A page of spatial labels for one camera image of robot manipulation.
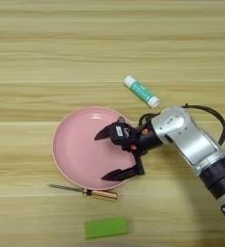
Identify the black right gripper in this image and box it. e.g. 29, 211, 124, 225
94, 123, 165, 181

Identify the wooden-handled screwdriver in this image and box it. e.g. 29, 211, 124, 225
48, 183, 119, 203

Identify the green rectangular block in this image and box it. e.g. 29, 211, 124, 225
84, 216, 130, 240

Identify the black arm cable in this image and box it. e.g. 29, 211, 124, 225
181, 103, 225, 147

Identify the small black white-labelled box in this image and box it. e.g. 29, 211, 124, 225
109, 117, 139, 148

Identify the pink round plate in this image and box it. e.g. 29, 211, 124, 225
51, 106, 142, 191

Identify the teal white glue stick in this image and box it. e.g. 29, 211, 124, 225
123, 75, 161, 109

